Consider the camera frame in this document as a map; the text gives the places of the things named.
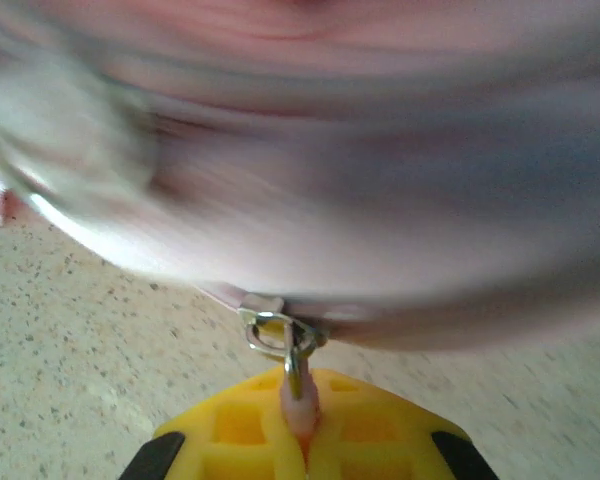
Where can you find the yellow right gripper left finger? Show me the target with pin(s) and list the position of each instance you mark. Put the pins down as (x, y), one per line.
(230, 430)

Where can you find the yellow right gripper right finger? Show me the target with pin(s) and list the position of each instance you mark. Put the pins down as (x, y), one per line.
(380, 435)

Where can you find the pink backpack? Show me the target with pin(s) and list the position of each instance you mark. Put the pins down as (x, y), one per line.
(330, 175)

